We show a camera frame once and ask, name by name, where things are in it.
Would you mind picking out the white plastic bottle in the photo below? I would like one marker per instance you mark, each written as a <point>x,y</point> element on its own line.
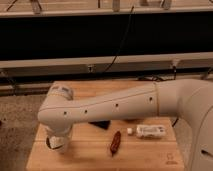
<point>147,131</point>

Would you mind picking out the black rectangular block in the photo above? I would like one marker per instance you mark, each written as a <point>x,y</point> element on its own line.
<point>102,124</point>

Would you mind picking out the white ceramic cup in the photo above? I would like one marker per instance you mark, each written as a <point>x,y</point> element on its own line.
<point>58,142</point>

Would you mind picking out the wooden table board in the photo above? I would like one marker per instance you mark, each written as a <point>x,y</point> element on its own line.
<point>89,150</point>

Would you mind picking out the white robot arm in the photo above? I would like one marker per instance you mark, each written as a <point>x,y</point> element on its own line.
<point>190,99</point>

